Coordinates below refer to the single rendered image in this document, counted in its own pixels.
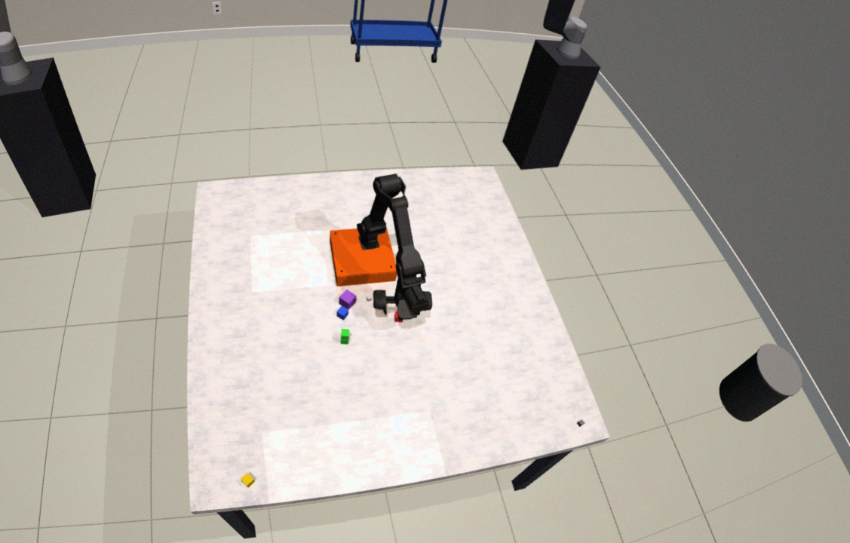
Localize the purple block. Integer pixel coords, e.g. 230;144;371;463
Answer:
339;290;357;310

